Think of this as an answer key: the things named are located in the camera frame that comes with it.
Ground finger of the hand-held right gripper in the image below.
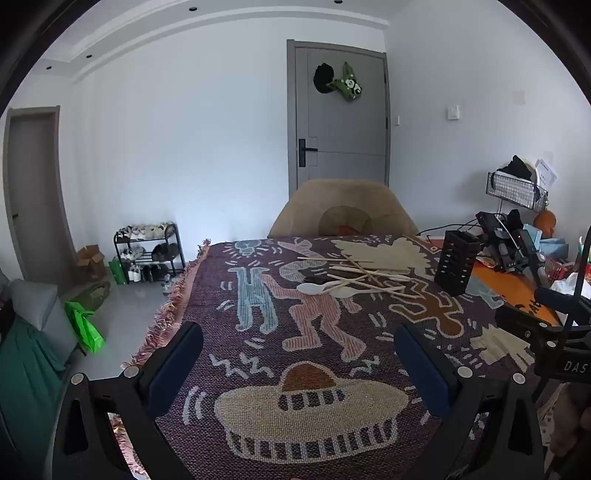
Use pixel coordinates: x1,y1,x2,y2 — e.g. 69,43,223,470
495,305,561,344

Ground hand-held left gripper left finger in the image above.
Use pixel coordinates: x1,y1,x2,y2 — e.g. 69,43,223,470
50,322,205,480

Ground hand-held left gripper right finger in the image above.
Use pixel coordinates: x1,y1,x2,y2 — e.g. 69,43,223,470
394,322,548,480

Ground black utensil holder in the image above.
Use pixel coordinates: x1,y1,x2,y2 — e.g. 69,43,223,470
434,230,482,297

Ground pile of wooden chopsticks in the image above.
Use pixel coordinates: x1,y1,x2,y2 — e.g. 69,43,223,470
295,235,432,301

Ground white plastic spoon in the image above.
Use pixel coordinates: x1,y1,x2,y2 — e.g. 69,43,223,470
296,281,345,296

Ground white plastic bag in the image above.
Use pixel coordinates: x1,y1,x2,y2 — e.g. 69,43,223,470
549,272,591,324

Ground red plastic basket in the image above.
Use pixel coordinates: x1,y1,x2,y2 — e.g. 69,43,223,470
545,256,578,282

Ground black electronic equipment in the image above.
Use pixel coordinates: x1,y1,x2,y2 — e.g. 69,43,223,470
475,210,541,278

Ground printed figure blanket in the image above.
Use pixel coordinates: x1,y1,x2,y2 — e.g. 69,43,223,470
121,234,555,480

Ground bright green bag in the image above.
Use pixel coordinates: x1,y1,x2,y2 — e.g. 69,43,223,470
65,301,106,354

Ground orange plush toy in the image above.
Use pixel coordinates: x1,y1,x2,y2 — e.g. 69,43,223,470
534,210,557,238

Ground olive patterned bag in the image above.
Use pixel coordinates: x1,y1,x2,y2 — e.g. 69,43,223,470
76,281,112,310

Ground black shoe rack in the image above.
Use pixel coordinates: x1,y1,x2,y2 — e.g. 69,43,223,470
113,222,186,283

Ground cardboard box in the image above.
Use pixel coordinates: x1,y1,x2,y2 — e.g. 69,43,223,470
75,244,107,282

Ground group of assorted shoes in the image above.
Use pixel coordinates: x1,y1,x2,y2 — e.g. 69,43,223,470
115,223,178,282

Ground grey sofa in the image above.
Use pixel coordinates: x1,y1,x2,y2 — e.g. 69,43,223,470
0,277,77,370

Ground green cloth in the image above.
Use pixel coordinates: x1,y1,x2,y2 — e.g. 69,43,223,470
0,316,70,462

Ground white paper sheets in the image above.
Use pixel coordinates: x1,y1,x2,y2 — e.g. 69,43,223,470
534,158,558,185

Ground black garment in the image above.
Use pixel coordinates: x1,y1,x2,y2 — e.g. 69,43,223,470
496,155,534,181

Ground tan upholstered chair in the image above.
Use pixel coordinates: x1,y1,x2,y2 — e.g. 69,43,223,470
268,179,420,239

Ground plain grey door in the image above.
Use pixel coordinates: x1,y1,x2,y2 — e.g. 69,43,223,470
2,106,77,296

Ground green panda bag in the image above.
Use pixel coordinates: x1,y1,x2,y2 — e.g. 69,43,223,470
327,61,365,103

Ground black hat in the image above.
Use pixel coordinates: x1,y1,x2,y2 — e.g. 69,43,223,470
313,62,337,94

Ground black cable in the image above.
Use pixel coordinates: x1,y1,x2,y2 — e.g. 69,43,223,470
418,220,481,237

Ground black wire basket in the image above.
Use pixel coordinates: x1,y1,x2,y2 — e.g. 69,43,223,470
487,172,549,212

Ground grey door with black handle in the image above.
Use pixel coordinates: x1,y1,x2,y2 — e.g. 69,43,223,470
286,39,392,197

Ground black door handle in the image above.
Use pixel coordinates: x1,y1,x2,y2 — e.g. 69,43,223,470
298,138,319,168

